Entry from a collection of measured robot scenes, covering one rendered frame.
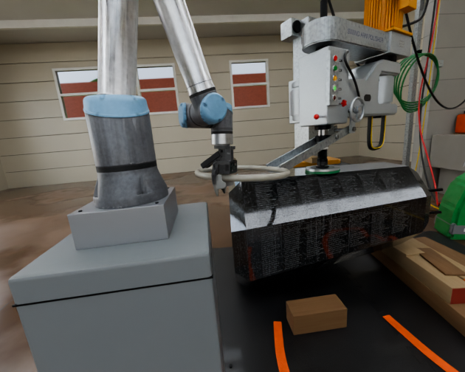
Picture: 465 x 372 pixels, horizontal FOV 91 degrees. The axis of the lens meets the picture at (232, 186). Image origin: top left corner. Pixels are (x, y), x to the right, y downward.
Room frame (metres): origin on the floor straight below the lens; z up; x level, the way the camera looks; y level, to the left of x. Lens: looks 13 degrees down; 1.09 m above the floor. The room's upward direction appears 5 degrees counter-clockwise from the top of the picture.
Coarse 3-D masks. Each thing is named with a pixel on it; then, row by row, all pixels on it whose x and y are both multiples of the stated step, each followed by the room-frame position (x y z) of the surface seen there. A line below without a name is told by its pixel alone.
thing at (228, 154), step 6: (222, 150) 0.97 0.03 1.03; (228, 150) 0.93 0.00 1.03; (222, 156) 0.95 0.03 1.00; (228, 156) 0.93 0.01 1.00; (216, 162) 0.95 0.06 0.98; (222, 162) 0.92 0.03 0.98; (228, 162) 0.91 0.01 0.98; (234, 162) 0.94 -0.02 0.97; (216, 168) 0.94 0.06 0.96; (222, 168) 0.94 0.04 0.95; (228, 168) 0.92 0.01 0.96; (234, 168) 0.94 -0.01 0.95
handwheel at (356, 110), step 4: (352, 100) 1.41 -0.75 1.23; (360, 100) 1.45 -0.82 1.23; (352, 104) 1.40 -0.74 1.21; (364, 104) 1.46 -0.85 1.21; (352, 108) 1.39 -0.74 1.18; (356, 108) 1.42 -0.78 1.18; (360, 108) 1.42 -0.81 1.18; (364, 108) 1.46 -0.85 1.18; (348, 112) 1.48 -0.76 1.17; (352, 112) 1.39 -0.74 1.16; (356, 112) 1.42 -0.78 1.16; (364, 112) 1.46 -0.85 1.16; (352, 116) 1.40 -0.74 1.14; (356, 116) 1.43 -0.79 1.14; (360, 116) 1.46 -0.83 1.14; (356, 120) 1.42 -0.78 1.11; (360, 120) 1.44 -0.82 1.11
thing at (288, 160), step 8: (336, 128) 1.64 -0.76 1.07; (344, 128) 1.53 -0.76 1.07; (352, 128) 1.52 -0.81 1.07; (336, 136) 1.47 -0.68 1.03; (344, 136) 1.53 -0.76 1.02; (304, 144) 1.49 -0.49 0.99; (312, 144) 1.53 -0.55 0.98; (320, 144) 1.40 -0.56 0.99; (328, 144) 1.44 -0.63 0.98; (288, 152) 1.41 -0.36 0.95; (296, 152) 1.45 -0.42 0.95; (304, 152) 1.33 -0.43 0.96; (312, 152) 1.36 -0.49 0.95; (272, 160) 1.36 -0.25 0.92; (280, 160) 1.38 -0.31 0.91; (288, 160) 1.27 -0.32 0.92; (296, 160) 1.29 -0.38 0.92; (288, 168) 1.26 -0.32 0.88
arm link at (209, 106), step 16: (160, 0) 0.72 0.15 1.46; (176, 0) 0.72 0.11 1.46; (160, 16) 0.74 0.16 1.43; (176, 16) 0.72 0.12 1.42; (176, 32) 0.72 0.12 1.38; (192, 32) 0.74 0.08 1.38; (176, 48) 0.73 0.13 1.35; (192, 48) 0.73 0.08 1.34; (192, 64) 0.73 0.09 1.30; (192, 80) 0.74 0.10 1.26; (208, 80) 0.75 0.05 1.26; (192, 96) 0.75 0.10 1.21; (208, 96) 0.73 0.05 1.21; (192, 112) 0.80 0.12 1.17; (208, 112) 0.73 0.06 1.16; (224, 112) 0.76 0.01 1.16
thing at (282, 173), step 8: (200, 168) 1.22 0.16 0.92; (208, 168) 1.29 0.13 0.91; (240, 168) 1.39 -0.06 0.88; (248, 168) 1.38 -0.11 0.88; (256, 168) 1.36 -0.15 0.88; (264, 168) 1.33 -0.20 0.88; (272, 168) 1.29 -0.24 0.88; (280, 168) 1.22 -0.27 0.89; (200, 176) 1.03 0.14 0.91; (208, 176) 0.99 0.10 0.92; (224, 176) 0.95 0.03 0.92; (232, 176) 0.94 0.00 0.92; (240, 176) 0.93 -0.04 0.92; (248, 176) 0.93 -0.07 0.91; (256, 176) 0.93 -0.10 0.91; (264, 176) 0.94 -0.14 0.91; (272, 176) 0.96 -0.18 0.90; (280, 176) 0.99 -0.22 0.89
